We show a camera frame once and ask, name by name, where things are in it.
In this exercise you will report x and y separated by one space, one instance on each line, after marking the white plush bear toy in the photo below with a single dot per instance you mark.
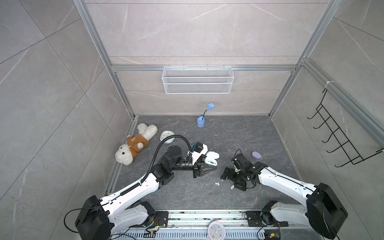
135 144

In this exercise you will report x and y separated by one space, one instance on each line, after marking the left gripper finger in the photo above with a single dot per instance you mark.
206 168
202 159

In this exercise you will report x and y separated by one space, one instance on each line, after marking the purple earbud charging case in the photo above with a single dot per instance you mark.
256 155

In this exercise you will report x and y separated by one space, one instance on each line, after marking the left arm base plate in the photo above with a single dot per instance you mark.
159 218

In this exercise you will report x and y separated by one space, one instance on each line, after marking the blue cup holder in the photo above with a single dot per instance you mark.
200 121

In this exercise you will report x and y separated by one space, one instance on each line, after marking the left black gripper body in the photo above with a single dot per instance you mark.
196 169

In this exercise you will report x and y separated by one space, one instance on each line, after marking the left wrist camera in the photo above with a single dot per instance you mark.
199 150

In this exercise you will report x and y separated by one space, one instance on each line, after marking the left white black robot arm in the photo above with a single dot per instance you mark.
100 219

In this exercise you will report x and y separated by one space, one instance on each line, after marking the white wire mesh basket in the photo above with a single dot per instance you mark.
197 80

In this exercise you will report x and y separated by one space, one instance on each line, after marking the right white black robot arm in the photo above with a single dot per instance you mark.
318 205

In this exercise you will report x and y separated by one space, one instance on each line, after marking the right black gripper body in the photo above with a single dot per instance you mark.
236 177

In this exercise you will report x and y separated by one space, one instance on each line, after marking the small round white clock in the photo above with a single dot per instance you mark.
166 134

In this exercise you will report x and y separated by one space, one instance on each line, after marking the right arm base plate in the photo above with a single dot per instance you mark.
260 219

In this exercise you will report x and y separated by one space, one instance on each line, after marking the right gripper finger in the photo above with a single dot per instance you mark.
226 174
241 186

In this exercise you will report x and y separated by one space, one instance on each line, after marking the green earbud charging case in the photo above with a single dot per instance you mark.
211 158

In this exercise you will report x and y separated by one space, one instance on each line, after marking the black wire hook rack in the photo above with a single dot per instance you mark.
339 135

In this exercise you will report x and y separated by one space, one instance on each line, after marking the pink round clock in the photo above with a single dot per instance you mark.
216 231

